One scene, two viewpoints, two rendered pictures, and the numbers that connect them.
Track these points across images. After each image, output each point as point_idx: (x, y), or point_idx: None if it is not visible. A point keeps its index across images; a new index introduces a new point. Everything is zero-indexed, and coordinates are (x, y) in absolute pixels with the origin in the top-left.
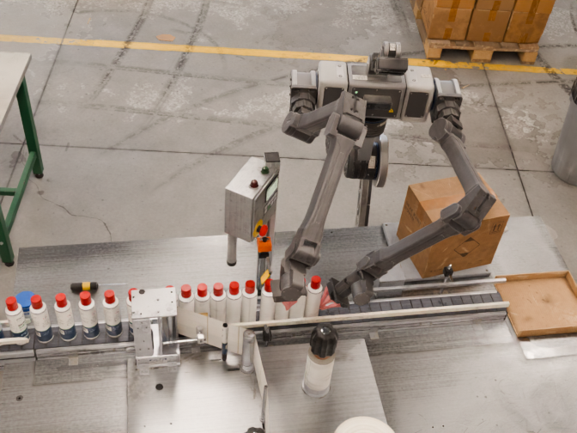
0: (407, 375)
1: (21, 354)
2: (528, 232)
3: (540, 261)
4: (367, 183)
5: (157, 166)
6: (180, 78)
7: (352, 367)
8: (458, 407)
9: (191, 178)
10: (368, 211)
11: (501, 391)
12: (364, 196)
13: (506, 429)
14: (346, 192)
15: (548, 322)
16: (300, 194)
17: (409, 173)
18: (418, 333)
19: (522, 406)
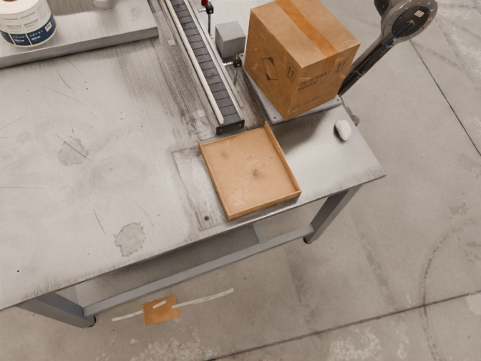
0: (135, 64)
1: None
2: (353, 161)
3: (312, 171)
4: (368, 51)
5: (379, 16)
6: (475, 11)
7: (126, 21)
8: (107, 99)
9: (379, 34)
10: (353, 78)
11: (129, 131)
12: (358, 59)
13: (88, 133)
14: (423, 126)
15: (225, 173)
16: (402, 97)
17: (479, 172)
18: (182, 71)
19: (114, 147)
